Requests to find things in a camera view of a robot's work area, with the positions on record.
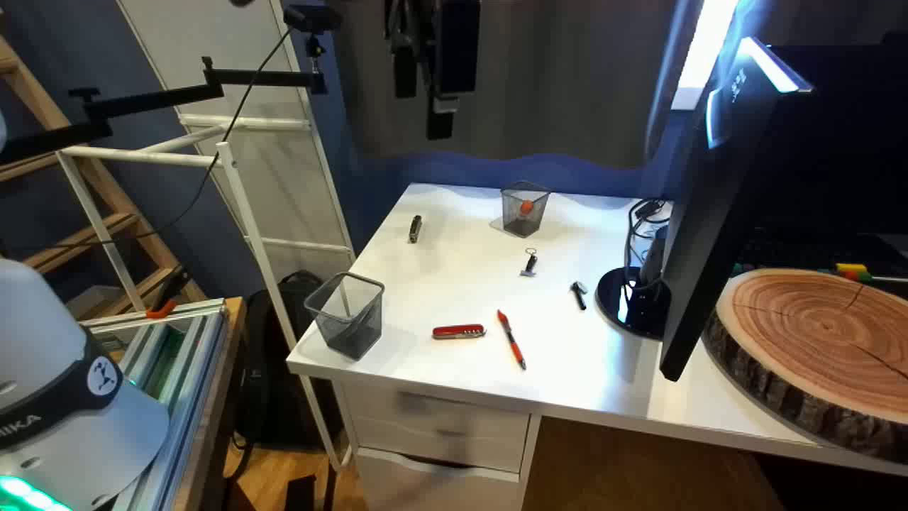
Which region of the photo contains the grey mesh container front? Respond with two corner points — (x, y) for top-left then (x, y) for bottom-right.
(304, 271), (383, 359)

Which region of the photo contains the dark folding knife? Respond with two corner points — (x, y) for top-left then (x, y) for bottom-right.
(408, 216), (422, 244)

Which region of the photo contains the red pocket knife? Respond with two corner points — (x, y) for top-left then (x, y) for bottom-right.
(430, 323), (484, 340)

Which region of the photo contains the keyring multitool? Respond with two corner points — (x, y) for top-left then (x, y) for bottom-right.
(520, 247), (540, 279)

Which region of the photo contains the red pen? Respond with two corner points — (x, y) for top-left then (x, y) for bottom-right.
(496, 310), (527, 368)

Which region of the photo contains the small black marker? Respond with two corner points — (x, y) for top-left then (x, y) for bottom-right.
(569, 280), (586, 313)

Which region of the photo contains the white desk drawer unit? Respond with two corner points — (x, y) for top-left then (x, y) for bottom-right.
(338, 382), (540, 511)

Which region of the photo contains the grey curtain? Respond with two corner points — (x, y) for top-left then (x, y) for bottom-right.
(330, 0), (700, 168)

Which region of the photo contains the black computer monitor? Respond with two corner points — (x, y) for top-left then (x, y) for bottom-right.
(657, 37), (812, 379)

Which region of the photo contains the wooden ladder shelf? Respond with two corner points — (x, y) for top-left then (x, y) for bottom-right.
(0, 37), (208, 320)

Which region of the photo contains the wooden log slice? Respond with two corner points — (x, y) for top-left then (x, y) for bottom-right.
(700, 270), (908, 464)

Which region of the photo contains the white metal rack frame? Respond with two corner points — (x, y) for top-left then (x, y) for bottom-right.
(57, 110), (358, 470)

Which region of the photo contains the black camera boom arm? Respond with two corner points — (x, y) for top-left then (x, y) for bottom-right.
(0, 3), (347, 164)

